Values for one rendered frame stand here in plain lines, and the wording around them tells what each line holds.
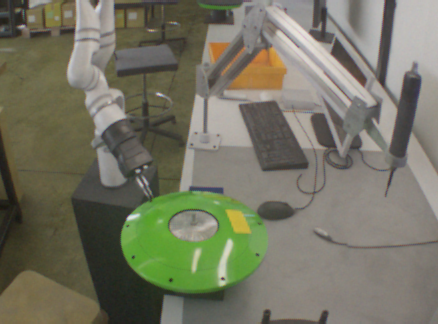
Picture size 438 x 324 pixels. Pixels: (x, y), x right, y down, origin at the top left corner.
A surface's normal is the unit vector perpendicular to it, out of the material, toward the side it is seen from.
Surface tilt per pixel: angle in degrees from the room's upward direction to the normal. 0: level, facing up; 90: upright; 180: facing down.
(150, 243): 17
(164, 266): 23
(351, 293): 0
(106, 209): 90
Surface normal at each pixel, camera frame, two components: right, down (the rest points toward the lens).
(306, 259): 0.03, -0.84
